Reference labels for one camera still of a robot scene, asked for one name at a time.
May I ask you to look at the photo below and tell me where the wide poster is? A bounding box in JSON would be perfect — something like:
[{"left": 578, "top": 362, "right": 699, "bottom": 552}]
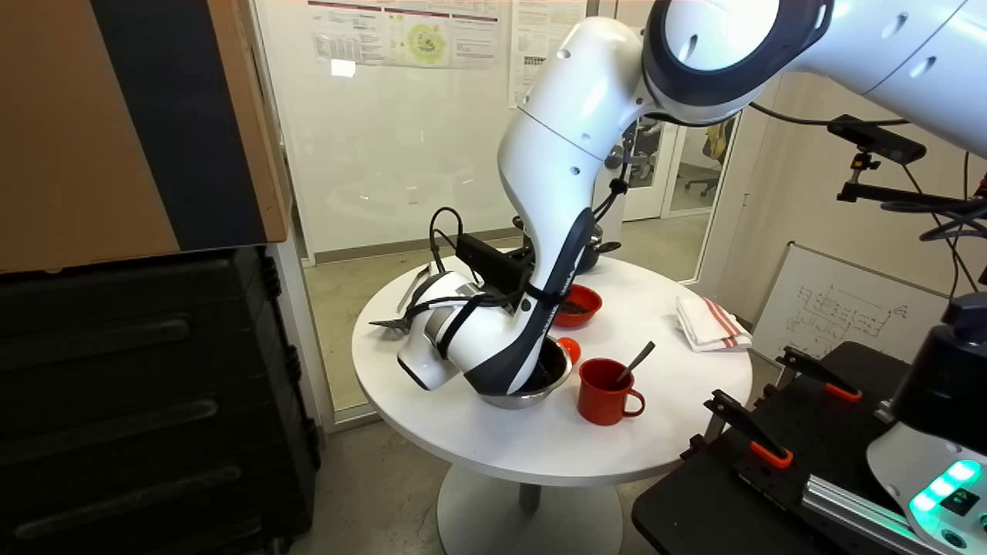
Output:
[{"left": 307, "top": 0, "right": 503, "bottom": 71}]

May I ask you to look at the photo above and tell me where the stack of black cases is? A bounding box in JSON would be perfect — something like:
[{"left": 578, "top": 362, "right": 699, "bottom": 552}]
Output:
[{"left": 0, "top": 245, "right": 322, "bottom": 555}]

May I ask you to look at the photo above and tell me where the office chair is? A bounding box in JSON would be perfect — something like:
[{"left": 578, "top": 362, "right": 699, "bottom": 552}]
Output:
[{"left": 684, "top": 116, "right": 735, "bottom": 199}]

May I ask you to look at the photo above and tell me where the black clamp with orange tip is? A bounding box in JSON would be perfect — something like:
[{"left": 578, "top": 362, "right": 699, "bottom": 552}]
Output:
[
  {"left": 774, "top": 346, "right": 864, "bottom": 404},
  {"left": 702, "top": 388, "right": 794, "bottom": 470}
]

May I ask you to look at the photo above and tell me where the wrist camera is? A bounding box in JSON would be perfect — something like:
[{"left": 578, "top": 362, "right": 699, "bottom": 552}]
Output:
[{"left": 454, "top": 233, "right": 535, "bottom": 296}]

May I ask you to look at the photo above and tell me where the white cloth with red stripes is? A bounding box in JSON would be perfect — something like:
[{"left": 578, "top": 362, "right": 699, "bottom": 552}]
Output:
[{"left": 675, "top": 294, "right": 753, "bottom": 354}]

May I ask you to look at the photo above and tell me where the whiteboard with drawing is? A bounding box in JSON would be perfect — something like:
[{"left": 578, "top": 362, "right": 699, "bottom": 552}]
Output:
[{"left": 751, "top": 242, "right": 951, "bottom": 365}]

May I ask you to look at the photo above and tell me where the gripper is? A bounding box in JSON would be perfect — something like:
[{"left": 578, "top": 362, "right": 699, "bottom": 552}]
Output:
[{"left": 369, "top": 263, "right": 434, "bottom": 335}]

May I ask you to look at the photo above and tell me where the metal spoon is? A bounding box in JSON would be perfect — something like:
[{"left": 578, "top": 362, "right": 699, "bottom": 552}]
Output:
[{"left": 616, "top": 341, "right": 657, "bottom": 387}]

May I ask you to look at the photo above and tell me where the silver bowl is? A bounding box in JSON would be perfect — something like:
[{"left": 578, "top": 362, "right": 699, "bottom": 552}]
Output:
[{"left": 477, "top": 335, "right": 574, "bottom": 410}]

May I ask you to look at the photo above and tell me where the narrow poster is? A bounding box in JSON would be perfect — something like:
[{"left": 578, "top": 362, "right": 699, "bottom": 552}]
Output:
[{"left": 508, "top": 0, "right": 590, "bottom": 109}]

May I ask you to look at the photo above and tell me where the red mug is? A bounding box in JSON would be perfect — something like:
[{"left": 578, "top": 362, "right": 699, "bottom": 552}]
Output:
[{"left": 578, "top": 357, "right": 647, "bottom": 427}]

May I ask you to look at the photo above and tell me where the black cable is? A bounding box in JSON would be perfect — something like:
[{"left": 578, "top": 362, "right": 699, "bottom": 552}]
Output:
[{"left": 746, "top": 100, "right": 912, "bottom": 129}]

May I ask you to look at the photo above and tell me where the camera on mount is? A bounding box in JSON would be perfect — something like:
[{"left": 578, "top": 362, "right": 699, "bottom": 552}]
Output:
[{"left": 826, "top": 113, "right": 987, "bottom": 241}]

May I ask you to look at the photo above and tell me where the black pot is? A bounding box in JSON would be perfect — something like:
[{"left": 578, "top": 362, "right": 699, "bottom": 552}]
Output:
[{"left": 512, "top": 215, "right": 622, "bottom": 275}]

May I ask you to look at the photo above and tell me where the red bowl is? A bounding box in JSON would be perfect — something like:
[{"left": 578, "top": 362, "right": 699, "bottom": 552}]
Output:
[{"left": 551, "top": 283, "right": 604, "bottom": 329}]

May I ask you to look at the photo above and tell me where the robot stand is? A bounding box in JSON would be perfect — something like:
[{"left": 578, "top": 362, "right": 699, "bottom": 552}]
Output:
[{"left": 632, "top": 341, "right": 987, "bottom": 555}]

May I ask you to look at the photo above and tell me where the cardboard box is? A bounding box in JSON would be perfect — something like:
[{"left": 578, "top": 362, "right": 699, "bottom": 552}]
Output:
[{"left": 0, "top": 0, "right": 293, "bottom": 276}]

